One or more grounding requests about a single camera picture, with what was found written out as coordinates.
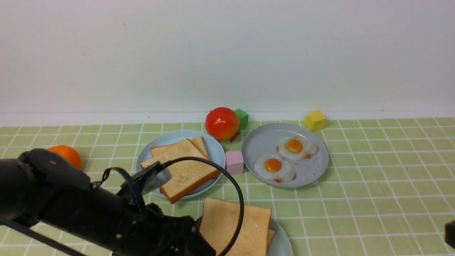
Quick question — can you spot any red tomato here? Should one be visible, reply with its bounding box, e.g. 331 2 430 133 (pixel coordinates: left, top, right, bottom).
205 107 240 142

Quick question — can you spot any pink wooden cube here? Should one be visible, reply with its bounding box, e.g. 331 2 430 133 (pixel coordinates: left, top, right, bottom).
225 151 244 175

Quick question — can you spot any yellow wooden cube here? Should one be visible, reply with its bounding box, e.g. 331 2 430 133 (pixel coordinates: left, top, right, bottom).
304 109 328 132

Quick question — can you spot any black left camera cable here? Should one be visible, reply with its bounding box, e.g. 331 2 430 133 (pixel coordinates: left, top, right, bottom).
0 157 245 256

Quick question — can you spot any orange mandarin fruit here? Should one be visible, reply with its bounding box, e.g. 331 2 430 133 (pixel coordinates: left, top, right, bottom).
47 145 82 170

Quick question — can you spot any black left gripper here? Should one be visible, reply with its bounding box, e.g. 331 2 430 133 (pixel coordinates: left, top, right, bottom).
112 205 216 256

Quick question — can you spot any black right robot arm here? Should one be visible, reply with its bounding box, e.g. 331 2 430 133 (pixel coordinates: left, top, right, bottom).
445 220 455 249

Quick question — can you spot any fried egg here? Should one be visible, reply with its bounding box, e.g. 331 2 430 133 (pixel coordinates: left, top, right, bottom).
276 136 319 162
253 155 297 183

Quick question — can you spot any grey plate with toast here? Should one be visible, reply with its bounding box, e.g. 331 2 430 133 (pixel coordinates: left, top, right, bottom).
135 130 226 199

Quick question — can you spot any back fried egg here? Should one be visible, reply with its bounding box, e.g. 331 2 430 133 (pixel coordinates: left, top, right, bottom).
276 136 319 162

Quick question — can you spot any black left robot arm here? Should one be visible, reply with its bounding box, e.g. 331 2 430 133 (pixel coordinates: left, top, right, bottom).
0 149 216 256

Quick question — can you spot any lower left fried egg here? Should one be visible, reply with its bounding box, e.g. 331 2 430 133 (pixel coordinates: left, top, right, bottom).
253 155 297 183

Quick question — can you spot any green wooden cube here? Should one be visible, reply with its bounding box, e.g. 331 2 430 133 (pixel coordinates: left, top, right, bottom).
234 108 249 130

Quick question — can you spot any toast slice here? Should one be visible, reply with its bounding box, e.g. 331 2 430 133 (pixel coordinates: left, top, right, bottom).
266 229 275 252
140 137 220 204
199 198 272 256

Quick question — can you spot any grey plate with eggs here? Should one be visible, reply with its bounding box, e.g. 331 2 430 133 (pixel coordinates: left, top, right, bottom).
241 123 329 189

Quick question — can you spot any light blue front plate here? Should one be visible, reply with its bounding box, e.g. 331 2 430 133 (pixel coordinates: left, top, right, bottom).
199 214 294 256

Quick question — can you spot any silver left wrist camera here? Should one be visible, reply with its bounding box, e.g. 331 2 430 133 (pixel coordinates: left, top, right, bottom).
119 162 173 196

